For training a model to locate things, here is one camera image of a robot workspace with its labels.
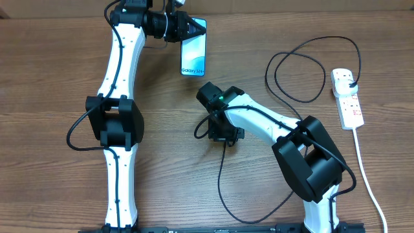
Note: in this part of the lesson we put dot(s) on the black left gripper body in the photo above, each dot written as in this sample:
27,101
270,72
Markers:
174,30

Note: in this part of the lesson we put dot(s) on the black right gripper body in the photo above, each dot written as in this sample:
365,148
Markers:
222,131

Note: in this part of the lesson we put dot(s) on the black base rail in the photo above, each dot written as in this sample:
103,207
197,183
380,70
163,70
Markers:
343,227

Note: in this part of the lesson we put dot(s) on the blue Galaxy smartphone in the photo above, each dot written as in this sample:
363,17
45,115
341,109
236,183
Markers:
193,56

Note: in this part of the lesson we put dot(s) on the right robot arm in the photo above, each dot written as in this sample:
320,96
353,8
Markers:
309,160

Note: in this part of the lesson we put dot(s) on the white charger adapter plug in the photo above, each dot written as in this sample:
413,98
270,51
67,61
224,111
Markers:
344,88

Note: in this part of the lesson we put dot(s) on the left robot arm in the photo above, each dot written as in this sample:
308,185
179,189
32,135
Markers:
116,121

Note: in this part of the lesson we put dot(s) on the white power strip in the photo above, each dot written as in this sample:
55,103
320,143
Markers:
349,108

